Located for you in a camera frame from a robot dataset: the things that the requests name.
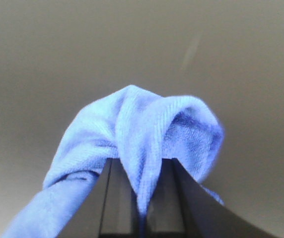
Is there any blue microfiber cloth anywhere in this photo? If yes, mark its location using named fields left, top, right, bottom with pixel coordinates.
left=3, top=85, right=224, bottom=238

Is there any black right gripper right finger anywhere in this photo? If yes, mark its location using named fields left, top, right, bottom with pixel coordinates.
left=145, top=159, right=272, bottom=238

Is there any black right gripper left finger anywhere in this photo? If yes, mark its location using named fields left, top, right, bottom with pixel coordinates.
left=69, top=159, right=138, bottom=238

